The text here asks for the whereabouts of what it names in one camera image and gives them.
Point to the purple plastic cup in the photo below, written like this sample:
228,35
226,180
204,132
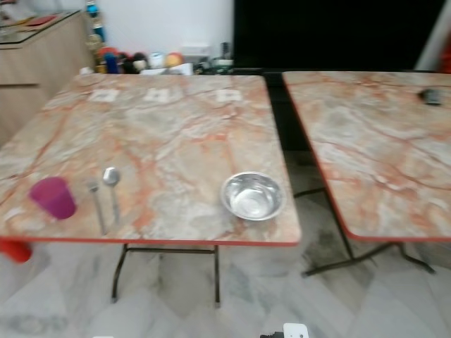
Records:
53,198

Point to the red plastic stool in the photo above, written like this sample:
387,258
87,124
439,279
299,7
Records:
14,251

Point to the light wooden cabinet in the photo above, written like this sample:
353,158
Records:
35,77

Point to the steel fork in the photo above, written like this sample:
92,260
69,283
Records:
98,208

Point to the steel spoon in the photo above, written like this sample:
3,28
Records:
110,177

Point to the white paper label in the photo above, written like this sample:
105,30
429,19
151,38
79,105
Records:
156,95
227,96
103,96

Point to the blue bottle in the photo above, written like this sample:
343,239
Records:
113,65

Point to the red flat mat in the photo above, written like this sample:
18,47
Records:
39,20

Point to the red lidded jar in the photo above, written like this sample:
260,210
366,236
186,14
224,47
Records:
108,52

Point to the marble pattern folding table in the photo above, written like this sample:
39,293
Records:
380,141
169,144

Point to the black round figure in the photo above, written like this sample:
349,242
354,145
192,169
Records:
136,63

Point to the blue and gold trophy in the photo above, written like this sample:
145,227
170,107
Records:
93,20

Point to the white round figure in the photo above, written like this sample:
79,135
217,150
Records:
156,60

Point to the orange ball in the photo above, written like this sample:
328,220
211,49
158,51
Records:
173,59

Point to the white and green mug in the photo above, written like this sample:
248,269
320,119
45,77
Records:
224,65

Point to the deep steel bowl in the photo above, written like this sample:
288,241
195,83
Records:
252,197

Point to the black handset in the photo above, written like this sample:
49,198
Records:
225,51

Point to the black television screen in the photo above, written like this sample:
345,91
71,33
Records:
331,35

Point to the small black box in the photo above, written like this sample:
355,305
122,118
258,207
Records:
431,96

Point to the red hanging decoration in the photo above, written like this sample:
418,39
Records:
445,60

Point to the white wall socket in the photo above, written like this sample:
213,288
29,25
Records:
194,51

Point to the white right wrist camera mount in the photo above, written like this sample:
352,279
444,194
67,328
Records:
295,331

